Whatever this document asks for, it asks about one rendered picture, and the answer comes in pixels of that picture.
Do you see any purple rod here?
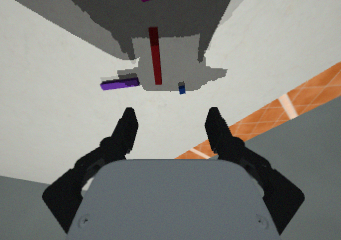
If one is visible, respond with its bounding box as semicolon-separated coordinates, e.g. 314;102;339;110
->
100;77;140;90

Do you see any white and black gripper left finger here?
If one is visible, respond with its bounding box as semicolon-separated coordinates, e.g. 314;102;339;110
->
42;107;139;234

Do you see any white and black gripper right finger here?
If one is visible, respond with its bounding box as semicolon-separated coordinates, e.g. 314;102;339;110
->
205;107;305;235

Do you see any small blue block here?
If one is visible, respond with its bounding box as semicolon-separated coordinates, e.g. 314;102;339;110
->
178;85;186;94

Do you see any red rod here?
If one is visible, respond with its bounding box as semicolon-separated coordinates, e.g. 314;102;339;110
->
148;27;162;85

